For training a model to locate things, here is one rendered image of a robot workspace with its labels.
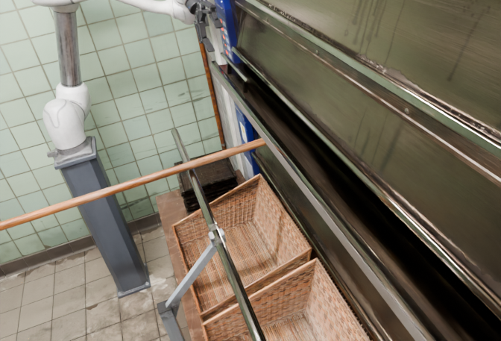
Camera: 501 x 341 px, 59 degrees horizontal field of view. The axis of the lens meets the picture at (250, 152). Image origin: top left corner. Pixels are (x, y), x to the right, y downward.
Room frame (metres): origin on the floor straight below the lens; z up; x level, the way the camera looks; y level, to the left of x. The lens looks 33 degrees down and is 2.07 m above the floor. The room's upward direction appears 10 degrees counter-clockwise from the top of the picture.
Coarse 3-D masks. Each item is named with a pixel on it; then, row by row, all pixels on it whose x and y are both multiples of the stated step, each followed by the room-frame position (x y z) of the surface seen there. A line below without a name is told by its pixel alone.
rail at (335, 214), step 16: (224, 80) 1.51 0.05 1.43; (240, 96) 1.34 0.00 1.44; (256, 112) 1.21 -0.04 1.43; (288, 160) 0.93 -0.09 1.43; (304, 176) 0.84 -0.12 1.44; (320, 192) 0.77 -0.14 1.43; (336, 208) 0.71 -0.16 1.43; (336, 224) 0.67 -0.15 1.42; (352, 240) 0.61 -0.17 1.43; (368, 256) 0.56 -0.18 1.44; (384, 272) 0.52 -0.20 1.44; (400, 288) 0.48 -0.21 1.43; (400, 304) 0.46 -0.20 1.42; (416, 304) 0.45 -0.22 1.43; (416, 320) 0.42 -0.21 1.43; (432, 336) 0.39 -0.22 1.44
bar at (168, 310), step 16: (176, 144) 1.56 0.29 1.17; (192, 176) 1.30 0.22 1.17; (208, 208) 1.11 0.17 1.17; (208, 224) 1.04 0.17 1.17; (224, 240) 0.98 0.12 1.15; (208, 256) 0.97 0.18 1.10; (224, 256) 0.89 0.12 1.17; (192, 272) 0.96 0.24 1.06; (240, 288) 0.76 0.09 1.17; (160, 304) 0.95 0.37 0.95; (176, 304) 0.94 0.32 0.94; (240, 304) 0.72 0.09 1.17; (176, 320) 0.94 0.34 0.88; (256, 320) 0.66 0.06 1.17; (176, 336) 0.92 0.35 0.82; (256, 336) 0.62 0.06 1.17
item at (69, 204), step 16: (256, 144) 1.40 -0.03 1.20; (192, 160) 1.35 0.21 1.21; (208, 160) 1.35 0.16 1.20; (144, 176) 1.31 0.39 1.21; (160, 176) 1.31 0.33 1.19; (96, 192) 1.27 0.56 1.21; (112, 192) 1.27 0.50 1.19; (48, 208) 1.23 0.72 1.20; (64, 208) 1.23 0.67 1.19; (0, 224) 1.19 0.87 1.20; (16, 224) 1.20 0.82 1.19
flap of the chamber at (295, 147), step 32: (224, 64) 1.72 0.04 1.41; (256, 96) 1.38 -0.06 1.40; (256, 128) 1.16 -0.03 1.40; (288, 128) 1.13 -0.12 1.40; (320, 160) 0.94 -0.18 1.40; (352, 192) 0.79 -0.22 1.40; (352, 224) 0.68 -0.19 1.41; (384, 224) 0.67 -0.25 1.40; (352, 256) 0.60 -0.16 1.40; (384, 256) 0.58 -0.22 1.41; (416, 256) 0.57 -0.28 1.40; (384, 288) 0.50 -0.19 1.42; (416, 288) 0.50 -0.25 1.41; (448, 288) 0.49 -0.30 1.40; (448, 320) 0.42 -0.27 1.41; (480, 320) 0.42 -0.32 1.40
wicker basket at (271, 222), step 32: (256, 192) 1.68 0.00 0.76; (192, 224) 1.59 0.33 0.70; (256, 224) 1.63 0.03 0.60; (288, 224) 1.35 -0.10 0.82; (192, 256) 1.50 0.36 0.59; (256, 256) 1.42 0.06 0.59; (288, 256) 1.30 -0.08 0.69; (192, 288) 1.18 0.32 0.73; (224, 288) 1.28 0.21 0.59; (256, 288) 1.11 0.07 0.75
